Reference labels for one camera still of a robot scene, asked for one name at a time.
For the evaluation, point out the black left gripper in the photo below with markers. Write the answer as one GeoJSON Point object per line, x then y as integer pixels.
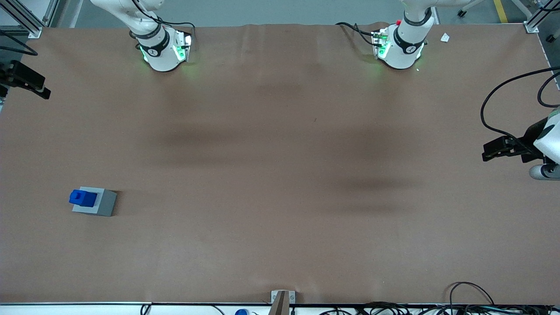
{"type": "Point", "coordinates": [526, 141]}

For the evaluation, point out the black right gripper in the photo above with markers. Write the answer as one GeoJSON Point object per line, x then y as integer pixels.
{"type": "Point", "coordinates": [13, 74]}

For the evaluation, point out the blue plastic part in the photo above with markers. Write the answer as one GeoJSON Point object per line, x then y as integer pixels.
{"type": "Point", "coordinates": [83, 197]}

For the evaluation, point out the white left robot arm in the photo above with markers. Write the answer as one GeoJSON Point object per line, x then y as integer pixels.
{"type": "Point", "coordinates": [402, 52]}

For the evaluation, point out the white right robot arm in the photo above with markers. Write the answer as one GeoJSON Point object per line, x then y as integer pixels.
{"type": "Point", "coordinates": [159, 57]}

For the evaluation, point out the gray square base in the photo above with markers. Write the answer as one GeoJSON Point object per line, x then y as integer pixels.
{"type": "Point", "coordinates": [106, 203]}

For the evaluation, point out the small white paper scrap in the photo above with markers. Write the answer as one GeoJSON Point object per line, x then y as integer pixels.
{"type": "Point", "coordinates": [445, 37]}

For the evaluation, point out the white leg with caster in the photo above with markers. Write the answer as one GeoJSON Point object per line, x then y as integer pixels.
{"type": "Point", "coordinates": [462, 13]}

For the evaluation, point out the brown table mat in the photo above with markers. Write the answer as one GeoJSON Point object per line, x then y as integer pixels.
{"type": "Point", "coordinates": [280, 175]}

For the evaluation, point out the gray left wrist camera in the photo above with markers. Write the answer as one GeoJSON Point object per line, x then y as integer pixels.
{"type": "Point", "coordinates": [544, 172]}

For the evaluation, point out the aluminium frame post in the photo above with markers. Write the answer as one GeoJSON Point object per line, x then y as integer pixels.
{"type": "Point", "coordinates": [33, 26]}
{"type": "Point", "coordinates": [531, 27]}

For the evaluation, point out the white table edge rail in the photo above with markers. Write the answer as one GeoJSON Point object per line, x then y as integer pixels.
{"type": "Point", "coordinates": [87, 309]}

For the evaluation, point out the silver metal bracket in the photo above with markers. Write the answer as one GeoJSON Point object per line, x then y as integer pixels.
{"type": "Point", "coordinates": [274, 297]}

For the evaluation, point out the brown upright post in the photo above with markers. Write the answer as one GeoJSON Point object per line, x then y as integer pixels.
{"type": "Point", "coordinates": [280, 306]}

